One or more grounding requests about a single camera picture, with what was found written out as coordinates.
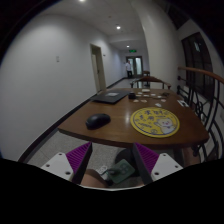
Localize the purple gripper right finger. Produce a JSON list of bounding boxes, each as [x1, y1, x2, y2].
[[132, 142, 184, 185]]

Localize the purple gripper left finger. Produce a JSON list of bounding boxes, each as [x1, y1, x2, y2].
[[40, 141, 94, 185]]

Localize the black computer mouse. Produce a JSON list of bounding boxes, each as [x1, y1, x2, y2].
[[86, 113, 111, 130]]

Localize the green power strip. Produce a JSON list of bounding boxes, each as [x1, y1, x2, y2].
[[106, 159, 135, 184]]

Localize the yellow round cat mousepad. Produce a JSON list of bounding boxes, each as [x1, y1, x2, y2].
[[130, 107, 180, 138]]

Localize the small black box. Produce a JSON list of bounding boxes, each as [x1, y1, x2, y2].
[[128, 92, 136, 99]]

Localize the dark closed laptop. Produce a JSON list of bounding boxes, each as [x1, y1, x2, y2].
[[91, 90, 129, 104]]

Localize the beige hallway door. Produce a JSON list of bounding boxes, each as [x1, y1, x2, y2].
[[90, 44, 106, 92]]

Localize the metal stair railing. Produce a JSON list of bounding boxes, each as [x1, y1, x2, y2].
[[177, 66, 224, 162]]

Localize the person in white shirt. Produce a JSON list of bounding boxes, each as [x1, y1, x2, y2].
[[126, 61, 132, 78]]

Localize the green exit sign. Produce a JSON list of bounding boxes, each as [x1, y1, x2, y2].
[[129, 49, 137, 53]]

